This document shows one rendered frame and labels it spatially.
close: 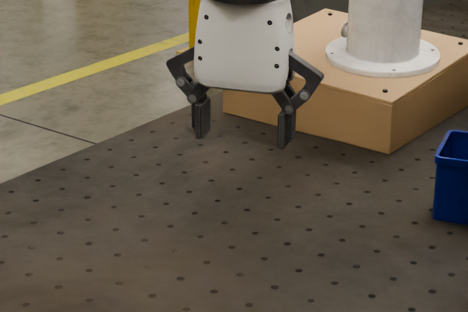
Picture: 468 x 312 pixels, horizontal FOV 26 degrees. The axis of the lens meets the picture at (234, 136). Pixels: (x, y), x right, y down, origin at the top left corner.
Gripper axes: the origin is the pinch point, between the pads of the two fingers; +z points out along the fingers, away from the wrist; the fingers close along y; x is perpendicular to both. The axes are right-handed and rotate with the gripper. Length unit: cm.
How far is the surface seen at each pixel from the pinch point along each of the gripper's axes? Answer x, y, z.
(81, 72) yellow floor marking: -273, 155, 95
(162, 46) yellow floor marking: -321, 137, 95
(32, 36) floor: -319, 203, 96
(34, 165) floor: -175, 125, 93
